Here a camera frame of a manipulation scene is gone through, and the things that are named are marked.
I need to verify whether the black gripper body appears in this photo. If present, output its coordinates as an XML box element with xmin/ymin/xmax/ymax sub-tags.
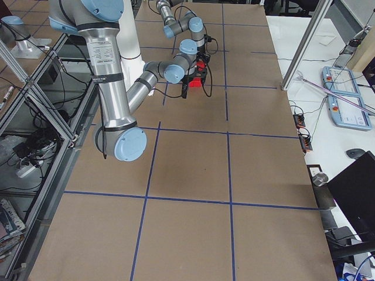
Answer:
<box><xmin>196</xmin><ymin>34</ymin><xmax>212</xmax><ymax>61</ymax></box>
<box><xmin>183</xmin><ymin>62</ymin><xmax>207</xmax><ymax>84</ymax></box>

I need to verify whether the red block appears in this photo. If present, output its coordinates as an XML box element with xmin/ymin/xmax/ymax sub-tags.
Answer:
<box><xmin>196</xmin><ymin>60</ymin><xmax>206</xmax><ymax>71</ymax></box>
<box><xmin>189</xmin><ymin>77</ymin><xmax>202</xmax><ymax>88</ymax></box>

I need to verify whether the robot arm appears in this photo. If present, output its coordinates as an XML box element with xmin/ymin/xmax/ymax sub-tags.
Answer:
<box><xmin>49</xmin><ymin>1</ymin><xmax>205</xmax><ymax>162</ymax></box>
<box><xmin>155</xmin><ymin>0</ymin><xmax>212</xmax><ymax>64</ymax></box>

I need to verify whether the pink rod tool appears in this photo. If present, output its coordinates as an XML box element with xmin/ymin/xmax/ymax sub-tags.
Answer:
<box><xmin>295</xmin><ymin>76</ymin><xmax>374</xmax><ymax>116</ymax></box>

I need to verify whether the teach pendant far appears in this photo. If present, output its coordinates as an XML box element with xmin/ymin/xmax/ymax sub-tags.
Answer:
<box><xmin>322</xmin><ymin>66</ymin><xmax>360</xmax><ymax>95</ymax></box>

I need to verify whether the teach pendant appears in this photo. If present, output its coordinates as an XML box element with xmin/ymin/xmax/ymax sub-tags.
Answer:
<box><xmin>328</xmin><ymin>95</ymin><xmax>373</xmax><ymax>131</ymax></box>
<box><xmin>322</xmin><ymin>66</ymin><xmax>360</xmax><ymax>95</ymax></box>

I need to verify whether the teach pendant near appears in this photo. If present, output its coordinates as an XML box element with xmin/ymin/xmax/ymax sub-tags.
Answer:
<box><xmin>328</xmin><ymin>95</ymin><xmax>373</xmax><ymax>131</ymax></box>

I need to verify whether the metal cup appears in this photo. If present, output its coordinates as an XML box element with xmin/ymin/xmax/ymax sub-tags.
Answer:
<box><xmin>312</xmin><ymin>172</ymin><xmax>329</xmax><ymax>187</ymax></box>

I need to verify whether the black computer mouse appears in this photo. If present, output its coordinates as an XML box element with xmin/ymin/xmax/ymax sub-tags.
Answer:
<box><xmin>346</xmin><ymin>148</ymin><xmax>366</xmax><ymax>159</ymax></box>

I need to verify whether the black monitor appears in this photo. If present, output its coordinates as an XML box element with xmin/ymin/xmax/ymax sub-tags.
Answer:
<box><xmin>328</xmin><ymin>151</ymin><xmax>374</xmax><ymax>242</ymax></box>

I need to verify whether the white pedestal column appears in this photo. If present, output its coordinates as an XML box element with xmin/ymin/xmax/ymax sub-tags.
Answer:
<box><xmin>117</xmin><ymin>1</ymin><xmax>153</xmax><ymax>101</ymax></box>

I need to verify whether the aluminium frame post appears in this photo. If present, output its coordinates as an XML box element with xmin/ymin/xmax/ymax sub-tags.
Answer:
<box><xmin>281</xmin><ymin>0</ymin><xmax>333</xmax><ymax>91</ymax></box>

